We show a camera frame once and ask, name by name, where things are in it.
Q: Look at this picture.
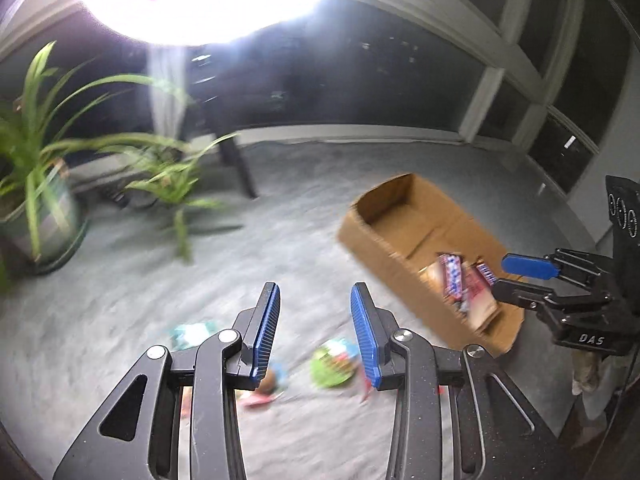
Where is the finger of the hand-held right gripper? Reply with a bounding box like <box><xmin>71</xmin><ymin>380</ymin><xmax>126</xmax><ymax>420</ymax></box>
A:
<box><xmin>492</xmin><ymin>280</ymin><xmax>611</xmax><ymax>318</ymax></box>
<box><xmin>501</xmin><ymin>247</ymin><xmax>613</xmax><ymax>288</ymax></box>

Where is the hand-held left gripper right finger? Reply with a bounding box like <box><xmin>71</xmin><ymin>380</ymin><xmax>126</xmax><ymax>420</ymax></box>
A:
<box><xmin>350</xmin><ymin>282</ymin><xmax>566</xmax><ymax>480</ymax></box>

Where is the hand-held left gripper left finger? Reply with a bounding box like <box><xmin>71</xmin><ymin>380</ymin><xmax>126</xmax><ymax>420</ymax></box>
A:
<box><xmin>52</xmin><ymin>281</ymin><xmax>281</xmax><ymax>480</ymax></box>

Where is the teal green snack packet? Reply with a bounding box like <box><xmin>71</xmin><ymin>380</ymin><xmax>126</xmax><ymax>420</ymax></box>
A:
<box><xmin>170</xmin><ymin>322</ymin><xmax>218</xmax><ymax>351</ymax></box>

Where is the brown cardboard box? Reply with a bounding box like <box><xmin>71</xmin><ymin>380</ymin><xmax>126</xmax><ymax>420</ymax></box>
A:
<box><xmin>336</xmin><ymin>172</ymin><xmax>526</xmax><ymax>358</ymax></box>

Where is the person's right hand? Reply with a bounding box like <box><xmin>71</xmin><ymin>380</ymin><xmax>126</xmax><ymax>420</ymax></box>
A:
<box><xmin>571</xmin><ymin>349</ymin><xmax>603</xmax><ymax>396</ymax></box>

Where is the pink red snack packet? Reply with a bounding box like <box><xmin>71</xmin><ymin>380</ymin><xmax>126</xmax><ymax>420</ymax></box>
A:
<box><xmin>462</xmin><ymin>265</ymin><xmax>493</xmax><ymax>311</ymax></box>

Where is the tan snack packet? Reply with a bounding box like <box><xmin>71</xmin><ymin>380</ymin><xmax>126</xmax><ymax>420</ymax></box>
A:
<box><xmin>467</xmin><ymin>300</ymin><xmax>503</xmax><ymax>335</ymax></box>

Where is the bright green snack packet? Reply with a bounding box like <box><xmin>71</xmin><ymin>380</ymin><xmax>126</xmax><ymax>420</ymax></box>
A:
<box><xmin>310</xmin><ymin>339</ymin><xmax>361</xmax><ymax>388</ymax></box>

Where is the brown blue snack packet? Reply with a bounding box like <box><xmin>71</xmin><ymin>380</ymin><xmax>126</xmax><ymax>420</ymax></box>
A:
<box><xmin>260</xmin><ymin>365</ymin><xmax>288</xmax><ymax>393</ymax></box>

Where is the dark table leg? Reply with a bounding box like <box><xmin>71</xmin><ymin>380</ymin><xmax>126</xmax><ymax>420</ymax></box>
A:
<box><xmin>192</xmin><ymin>45</ymin><xmax>258</xmax><ymax>198</ymax></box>

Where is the small green plant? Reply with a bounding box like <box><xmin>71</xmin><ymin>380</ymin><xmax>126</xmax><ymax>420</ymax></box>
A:
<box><xmin>125</xmin><ymin>132</ymin><xmax>241</xmax><ymax>261</ymax></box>

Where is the green plant in striped pot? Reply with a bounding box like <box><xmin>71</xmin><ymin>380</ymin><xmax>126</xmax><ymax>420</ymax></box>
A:
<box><xmin>0</xmin><ymin>40</ymin><xmax>196</xmax><ymax>276</ymax></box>

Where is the white sheer curtain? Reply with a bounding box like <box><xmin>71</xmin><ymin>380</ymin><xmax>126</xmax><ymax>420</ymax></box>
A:
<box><xmin>147</xmin><ymin>45</ymin><xmax>188</xmax><ymax>141</ymax></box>

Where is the bright ceiling lamp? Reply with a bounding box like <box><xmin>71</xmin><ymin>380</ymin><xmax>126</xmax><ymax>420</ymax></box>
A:
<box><xmin>60</xmin><ymin>0</ymin><xmax>363</xmax><ymax>46</ymax></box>

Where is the white window frame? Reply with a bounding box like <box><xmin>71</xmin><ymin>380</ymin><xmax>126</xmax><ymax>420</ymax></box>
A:
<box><xmin>0</xmin><ymin>0</ymin><xmax>601</xmax><ymax>196</ymax></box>

